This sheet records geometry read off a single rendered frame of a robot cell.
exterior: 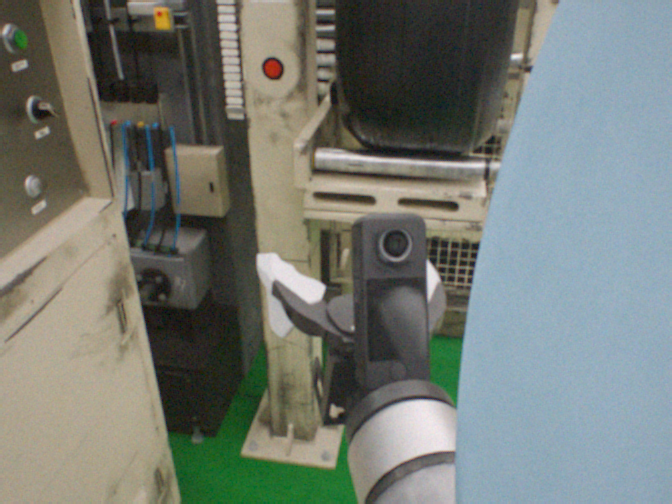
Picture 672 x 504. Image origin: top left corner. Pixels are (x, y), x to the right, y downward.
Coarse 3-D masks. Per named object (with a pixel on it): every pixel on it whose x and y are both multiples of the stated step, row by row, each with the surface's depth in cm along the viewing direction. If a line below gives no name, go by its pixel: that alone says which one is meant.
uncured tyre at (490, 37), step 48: (336, 0) 92; (384, 0) 87; (432, 0) 86; (480, 0) 85; (336, 48) 95; (384, 48) 90; (432, 48) 89; (480, 48) 88; (384, 96) 96; (432, 96) 95; (480, 96) 94; (384, 144) 109; (432, 144) 106; (480, 144) 111
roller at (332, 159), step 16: (320, 160) 114; (336, 160) 114; (352, 160) 113; (368, 160) 113; (384, 160) 112; (400, 160) 112; (416, 160) 111; (432, 160) 111; (448, 160) 111; (464, 160) 110; (480, 160) 110; (432, 176) 112; (448, 176) 112; (464, 176) 111; (480, 176) 110
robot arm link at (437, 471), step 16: (416, 464) 30; (432, 464) 29; (448, 464) 29; (384, 480) 30; (400, 480) 29; (416, 480) 29; (432, 480) 29; (448, 480) 28; (384, 496) 29; (400, 496) 29; (416, 496) 28; (432, 496) 28; (448, 496) 28
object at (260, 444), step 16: (256, 416) 175; (336, 416) 175; (256, 432) 170; (320, 432) 170; (336, 432) 170; (256, 448) 164; (272, 448) 165; (304, 448) 165; (320, 448) 165; (336, 448) 165; (304, 464) 161; (320, 464) 160
